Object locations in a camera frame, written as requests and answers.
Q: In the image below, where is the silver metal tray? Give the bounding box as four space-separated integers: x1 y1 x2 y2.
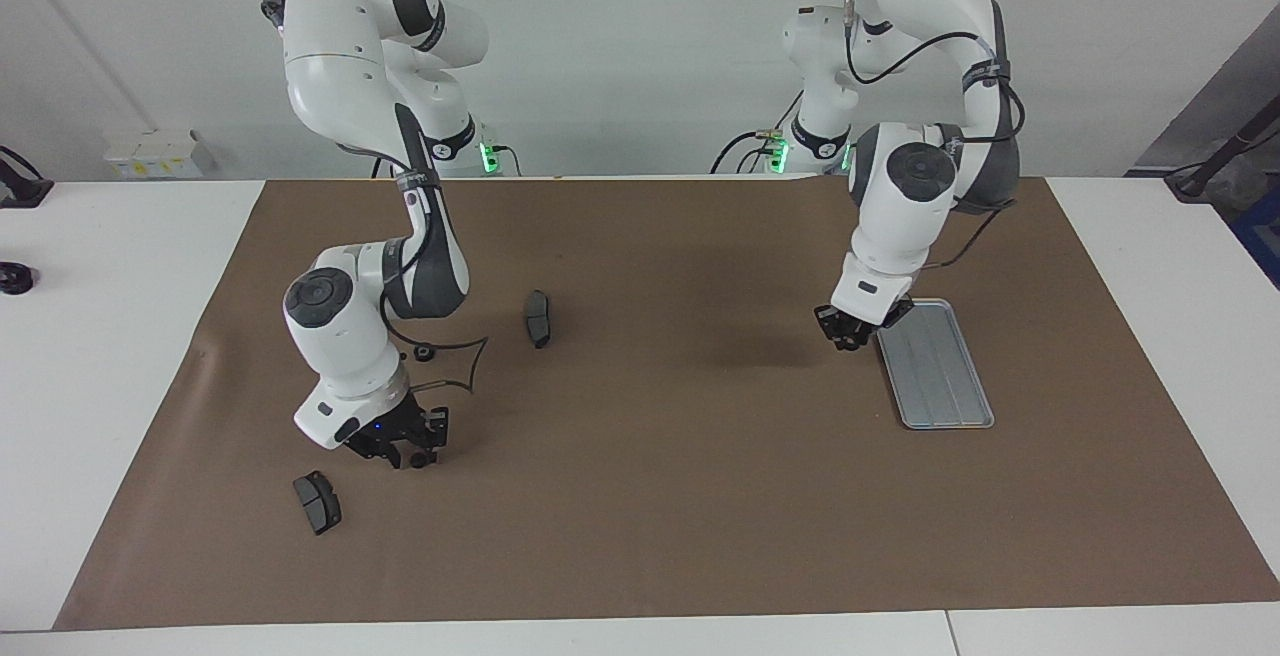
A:
872 298 996 431

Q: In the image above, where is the short dark brake pad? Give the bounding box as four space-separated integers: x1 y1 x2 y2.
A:
292 471 343 537

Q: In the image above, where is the long grey brake pad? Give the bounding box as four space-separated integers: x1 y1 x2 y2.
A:
524 290 554 350

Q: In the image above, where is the brown paper mat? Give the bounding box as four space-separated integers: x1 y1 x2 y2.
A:
52 174 1280 632

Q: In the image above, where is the black stand pole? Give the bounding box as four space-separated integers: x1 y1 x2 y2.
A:
1165 96 1280 202

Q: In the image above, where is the white power strip box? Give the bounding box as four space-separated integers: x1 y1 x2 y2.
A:
103 129 216 180

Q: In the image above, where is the blue crate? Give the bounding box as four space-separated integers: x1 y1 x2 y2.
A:
1228 186 1280 289

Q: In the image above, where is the black table clamp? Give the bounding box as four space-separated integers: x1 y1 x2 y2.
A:
0 144 56 209

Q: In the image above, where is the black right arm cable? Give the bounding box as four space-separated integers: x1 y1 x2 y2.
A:
335 141 491 397

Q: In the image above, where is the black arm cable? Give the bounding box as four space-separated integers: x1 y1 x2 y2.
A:
335 141 491 397
843 0 1026 272

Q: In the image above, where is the black left base cable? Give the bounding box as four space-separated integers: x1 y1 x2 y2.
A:
710 86 806 175

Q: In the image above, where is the black base cable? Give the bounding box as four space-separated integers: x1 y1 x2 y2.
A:
372 151 521 179
710 86 806 175

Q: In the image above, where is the black right base cable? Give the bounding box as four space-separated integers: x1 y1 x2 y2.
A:
372 151 521 179

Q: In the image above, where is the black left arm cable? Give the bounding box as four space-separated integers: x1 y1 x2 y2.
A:
843 0 1026 272

